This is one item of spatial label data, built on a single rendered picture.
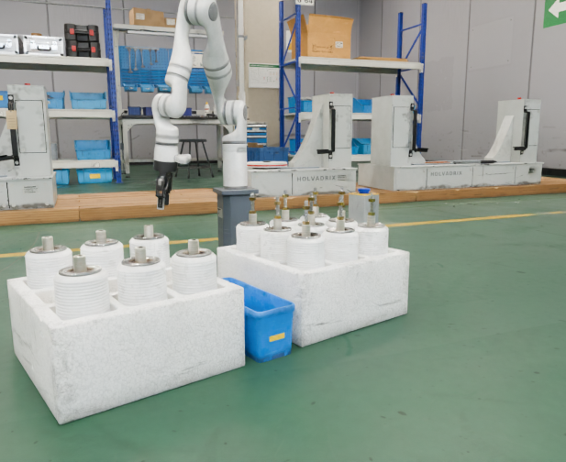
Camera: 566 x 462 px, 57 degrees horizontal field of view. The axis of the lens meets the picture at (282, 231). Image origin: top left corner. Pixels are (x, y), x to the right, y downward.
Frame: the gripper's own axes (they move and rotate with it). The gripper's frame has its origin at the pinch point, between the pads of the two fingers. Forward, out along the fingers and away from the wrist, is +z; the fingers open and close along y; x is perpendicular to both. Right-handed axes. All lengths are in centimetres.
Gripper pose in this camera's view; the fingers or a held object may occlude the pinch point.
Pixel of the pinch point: (163, 203)
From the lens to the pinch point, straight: 173.1
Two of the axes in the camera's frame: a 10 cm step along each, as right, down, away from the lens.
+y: -0.1, 2.6, -9.7
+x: 9.9, 1.2, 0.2
